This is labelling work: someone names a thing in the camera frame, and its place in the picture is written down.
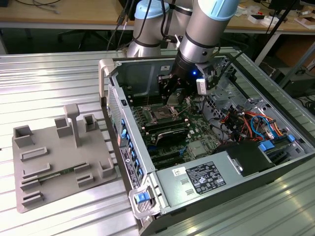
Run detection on silver CPU plate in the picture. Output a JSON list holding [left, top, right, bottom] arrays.
[[166, 91, 186, 107]]

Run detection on thin wire locking lever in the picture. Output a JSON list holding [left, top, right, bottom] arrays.
[[146, 73, 153, 109]]

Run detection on CPU socket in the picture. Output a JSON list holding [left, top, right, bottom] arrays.
[[144, 104, 173, 124]]

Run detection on black RAM slot bank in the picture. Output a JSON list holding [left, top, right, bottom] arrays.
[[143, 117, 189, 135], [126, 89, 163, 107]]

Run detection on green motherboard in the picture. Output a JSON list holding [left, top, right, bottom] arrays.
[[122, 83, 223, 171]]

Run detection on silver perforated disk bay cage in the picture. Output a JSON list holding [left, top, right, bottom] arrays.
[[201, 61, 263, 118]]

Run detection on black graphics card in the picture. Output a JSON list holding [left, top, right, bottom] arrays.
[[154, 126, 190, 149]]

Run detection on silver chipset heat sink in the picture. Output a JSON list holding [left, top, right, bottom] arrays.
[[189, 141, 207, 158]]

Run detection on black expansion slots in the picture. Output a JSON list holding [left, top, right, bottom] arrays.
[[148, 147, 184, 171]]

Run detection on blue card retention tabs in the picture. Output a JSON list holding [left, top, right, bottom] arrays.
[[120, 119, 144, 178]]

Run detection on small white box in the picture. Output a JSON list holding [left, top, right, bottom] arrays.
[[248, 14, 271, 27]]

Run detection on black plastic shroud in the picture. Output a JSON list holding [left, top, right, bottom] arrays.
[[213, 142, 276, 178]]

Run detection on grey power supply unit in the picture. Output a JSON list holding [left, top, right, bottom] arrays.
[[155, 150, 243, 207]]

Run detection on brown cardboard box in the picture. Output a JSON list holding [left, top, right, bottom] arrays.
[[275, 36, 315, 71]]

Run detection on black box on floor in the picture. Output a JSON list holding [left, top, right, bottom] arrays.
[[283, 71, 315, 99]]

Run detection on wooden desk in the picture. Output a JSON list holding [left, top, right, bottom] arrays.
[[0, 0, 315, 34]]

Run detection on blue case latch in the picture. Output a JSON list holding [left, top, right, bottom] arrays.
[[134, 193, 151, 205]]

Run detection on flat cardboard piece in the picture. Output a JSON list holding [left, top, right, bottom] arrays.
[[295, 16, 315, 30]]

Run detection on grey parts rack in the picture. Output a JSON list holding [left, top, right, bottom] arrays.
[[11, 103, 119, 214]]

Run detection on open grey PC case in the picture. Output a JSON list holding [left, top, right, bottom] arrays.
[[97, 50, 315, 236]]

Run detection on green RAM stick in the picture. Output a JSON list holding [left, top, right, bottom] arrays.
[[38, 167, 76, 183]]

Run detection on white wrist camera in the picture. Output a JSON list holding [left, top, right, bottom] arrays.
[[196, 78, 208, 95]]

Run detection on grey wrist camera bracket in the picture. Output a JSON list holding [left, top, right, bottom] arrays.
[[167, 34, 184, 50]]

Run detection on red orange wire bundle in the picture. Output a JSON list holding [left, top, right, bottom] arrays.
[[220, 110, 256, 141]]

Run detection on blue data wire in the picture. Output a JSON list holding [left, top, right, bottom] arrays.
[[250, 115, 276, 141]]

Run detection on blue disk carrier handle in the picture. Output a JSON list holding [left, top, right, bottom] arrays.
[[258, 140, 277, 152]]

